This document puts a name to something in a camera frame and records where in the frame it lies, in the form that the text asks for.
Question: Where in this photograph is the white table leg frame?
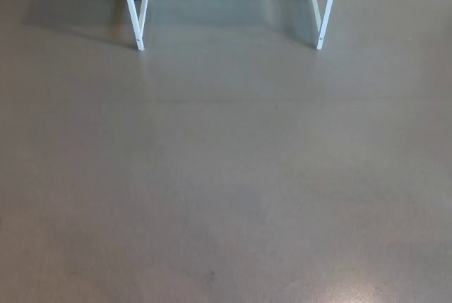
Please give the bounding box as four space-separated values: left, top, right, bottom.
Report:
118 0 153 52
305 0 343 51

